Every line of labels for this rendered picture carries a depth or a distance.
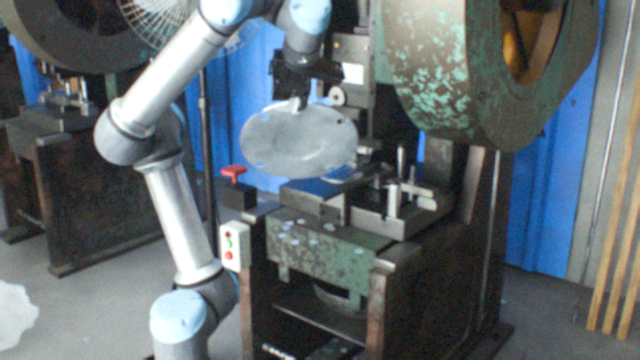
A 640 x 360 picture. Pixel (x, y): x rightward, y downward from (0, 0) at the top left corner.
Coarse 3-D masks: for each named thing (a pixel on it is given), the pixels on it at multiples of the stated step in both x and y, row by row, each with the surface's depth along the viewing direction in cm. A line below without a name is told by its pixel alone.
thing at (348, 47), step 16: (336, 32) 168; (352, 32) 168; (368, 32) 164; (336, 48) 167; (352, 48) 163; (352, 64) 165; (368, 64) 162; (352, 80) 166; (336, 96) 169; (352, 96) 168; (352, 112) 165; (368, 112) 166; (384, 112) 169; (368, 128) 167; (384, 128) 171
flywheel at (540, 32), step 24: (504, 0) 136; (528, 0) 133; (552, 0) 132; (504, 24) 142; (528, 24) 155; (552, 24) 162; (504, 48) 153; (528, 48) 158; (552, 48) 161; (528, 72) 158
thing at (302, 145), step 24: (264, 120) 141; (288, 120) 141; (312, 120) 141; (336, 120) 141; (240, 144) 147; (264, 144) 147; (288, 144) 149; (312, 144) 149; (336, 144) 148; (264, 168) 155; (288, 168) 156; (312, 168) 156; (336, 168) 156
